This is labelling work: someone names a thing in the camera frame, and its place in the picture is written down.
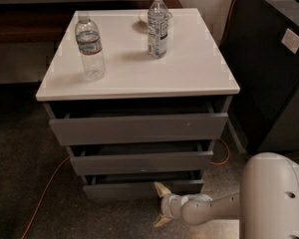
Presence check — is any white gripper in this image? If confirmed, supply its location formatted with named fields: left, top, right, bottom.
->
left=153, top=182, right=189, bottom=228

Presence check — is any grey bottom drawer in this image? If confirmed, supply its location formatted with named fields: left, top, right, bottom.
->
left=83, top=171, right=203, bottom=201

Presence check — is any grey drawer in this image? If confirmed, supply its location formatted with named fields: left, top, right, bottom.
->
left=83, top=171, right=203, bottom=201
left=50, top=113, right=228, bottom=145
left=68, top=140, right=213, bottom=175

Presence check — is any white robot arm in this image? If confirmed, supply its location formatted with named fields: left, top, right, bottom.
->
left=154, top=152, right=299, bottom=239

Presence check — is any white-top grey drawer cabinet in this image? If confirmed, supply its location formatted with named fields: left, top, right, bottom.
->
left=35, top=8, right=241, bottom=202

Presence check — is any grey middle drawer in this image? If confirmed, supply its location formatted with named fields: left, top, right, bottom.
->
left=68, top=140, right=213, bottom=175

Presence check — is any grey top drawer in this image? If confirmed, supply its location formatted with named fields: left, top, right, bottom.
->
left=50, top=113, right=228, bottom=145

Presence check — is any clear bottle red-blue label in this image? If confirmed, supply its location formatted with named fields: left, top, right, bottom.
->
left=75, top=15, right=106, bottom=81

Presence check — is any clear bottle white cap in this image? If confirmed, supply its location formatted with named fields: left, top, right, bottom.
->
left=148, top=0, right=168, bottom=58

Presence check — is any dark counter cabinet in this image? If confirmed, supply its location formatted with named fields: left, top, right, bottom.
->
left=220, top=0, right=299, bottom=152

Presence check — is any dark wooden bench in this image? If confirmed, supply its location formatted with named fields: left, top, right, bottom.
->
left=0, top=0, right=183, bottom=46

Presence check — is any orange power cable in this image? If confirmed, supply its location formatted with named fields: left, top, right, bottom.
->
left=20, top=0, right=248, bottom=239

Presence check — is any white wall outlet plate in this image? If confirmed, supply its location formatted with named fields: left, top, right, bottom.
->
left=281, top=28, right=299, bottom=54

